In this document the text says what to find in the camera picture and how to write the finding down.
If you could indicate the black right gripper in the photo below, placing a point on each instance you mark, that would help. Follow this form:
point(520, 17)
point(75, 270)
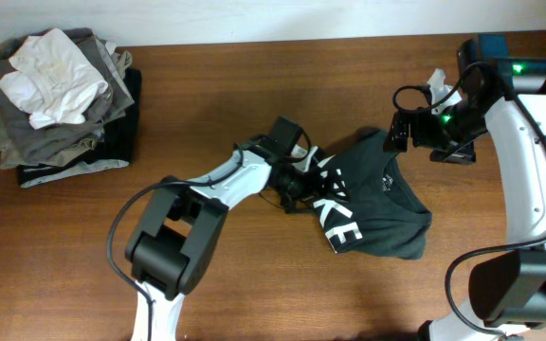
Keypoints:
point(400, 131)

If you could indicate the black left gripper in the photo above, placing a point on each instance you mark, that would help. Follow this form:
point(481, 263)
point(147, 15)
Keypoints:
point(299, 190)

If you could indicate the dark green t-shirt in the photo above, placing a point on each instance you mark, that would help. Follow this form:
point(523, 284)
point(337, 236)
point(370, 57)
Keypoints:
point(369, 207)

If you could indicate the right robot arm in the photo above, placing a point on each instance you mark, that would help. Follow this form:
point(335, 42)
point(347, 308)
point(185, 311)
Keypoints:
point(504, 97)

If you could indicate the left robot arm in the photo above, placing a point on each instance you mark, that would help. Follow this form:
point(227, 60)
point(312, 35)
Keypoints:
point(175, 237)

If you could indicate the white folded garment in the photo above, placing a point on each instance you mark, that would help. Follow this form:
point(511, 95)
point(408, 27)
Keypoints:
point(52, 81)

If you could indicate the beige folded garment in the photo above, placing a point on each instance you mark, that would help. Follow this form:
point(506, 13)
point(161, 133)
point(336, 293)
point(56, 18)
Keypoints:
point(88, 147)

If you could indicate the dark grey folded garment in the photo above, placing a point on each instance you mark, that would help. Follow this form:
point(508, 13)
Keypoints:
point(56, 89)

